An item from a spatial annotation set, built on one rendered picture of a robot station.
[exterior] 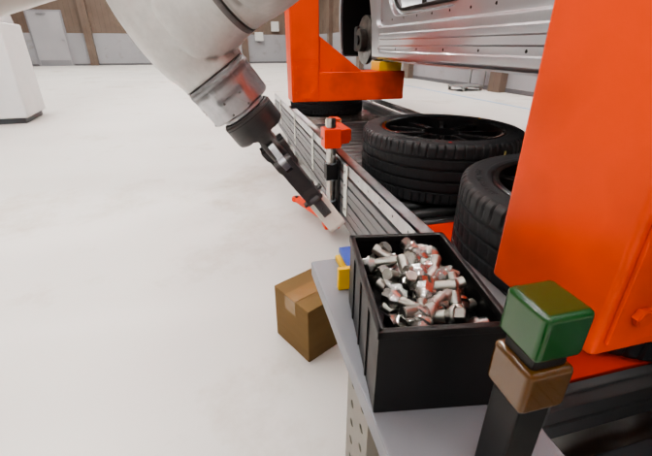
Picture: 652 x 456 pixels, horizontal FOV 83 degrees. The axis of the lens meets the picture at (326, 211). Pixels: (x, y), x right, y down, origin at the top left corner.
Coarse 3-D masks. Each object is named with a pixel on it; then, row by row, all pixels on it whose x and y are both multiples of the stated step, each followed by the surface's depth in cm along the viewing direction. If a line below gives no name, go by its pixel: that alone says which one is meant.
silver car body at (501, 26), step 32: (352, 0) 278; (384, 0) 204; (416, 0) 207; (448, 0) 149; (480, 0) 129; (512, 0) 114; (544, 0) 103; (352, 32) 294; (384, 32) 203; (416, 32) 169; (448, 32) 145; (480, 32) 127; (512, 32) 112; (544, 32) 101; (448, 64) 150; (480, 64) 130; (512, 64) 115
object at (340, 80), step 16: (320, 48) 202; (320, 64) 206; (336, 64) 208; (352, 64) 210; (384, 64) 214; (400, 64) 216; (320, 80) 207; (336, 80) 210; (352, 80) 212; (368, 80) 214; (384, 80) 216; (400, 80) 219; (320, 96) 211; (336, 96) 213; (352, 96) 216; (368, 96) 218; (384, 96) 220; (400, 96) 223
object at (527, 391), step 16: (496, 352) 28; (512, 352) 27; (496, 368) 28; (512, 368) 27; (528, 368) 26; (560, 368) 26; (496, 384) 29; (512, 384) 27; (528, 384) 25; (544, 384) 26; (560, 384) 26; (512, 400) 27; (528, 400) 26; (544, 400) 26; (560, 400) 27
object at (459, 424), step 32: (320, 288) 62; (352, 320) 54; (352, 352) 48; (384, 416) 40; (416, 416) 40; (448, 416) 40; (480, 416) 40; (384, 448) 37; (416, 448) 37; (448, 448) 37; (544, 448) 37
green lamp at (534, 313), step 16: (512, 288) 26; (528, 288) 26; (544, 288) 26; (560, 288) 26; (512, 304) 26; (528, 304) 25; (544, 304) 24; (560, 304) 24; (576, 304) 24; (512, 320) 26; (528, 320) 25; (544, 320) 23; (560, 320) 23; (576, 320) 24; (592, 320) 24; (512, 336) 26; (528, 336) 25; (544, 336) 24; (560, 336) 24; (576, 336) 24; (528, 352) 25; (544, 352) 24; (560, 352) 25; (576, 352) 25
